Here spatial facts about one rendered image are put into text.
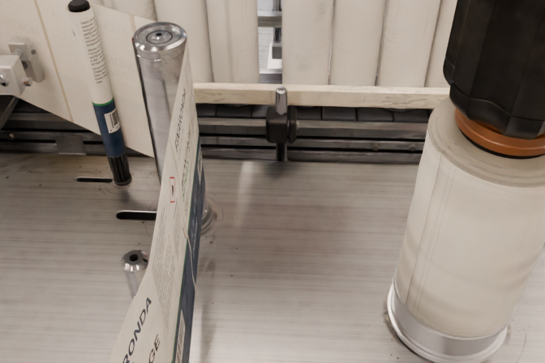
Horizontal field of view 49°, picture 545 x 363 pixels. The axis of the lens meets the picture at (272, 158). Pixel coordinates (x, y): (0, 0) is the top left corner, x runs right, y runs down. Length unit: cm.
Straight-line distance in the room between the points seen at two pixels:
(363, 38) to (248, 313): 29
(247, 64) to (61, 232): 25
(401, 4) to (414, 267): 28
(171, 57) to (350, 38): 25
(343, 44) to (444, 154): 30
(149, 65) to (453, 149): 21
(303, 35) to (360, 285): 25
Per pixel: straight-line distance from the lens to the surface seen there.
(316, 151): 66
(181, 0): 60
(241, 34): 61
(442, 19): 62
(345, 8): 60
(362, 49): 62
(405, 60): 62
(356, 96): 63
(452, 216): 35
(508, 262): 38
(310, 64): 62
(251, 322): 47
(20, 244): 56
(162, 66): 42
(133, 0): 61
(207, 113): 65
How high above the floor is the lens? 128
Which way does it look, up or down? 42 degrees down
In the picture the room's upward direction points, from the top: 1 degrees counter-clockwise
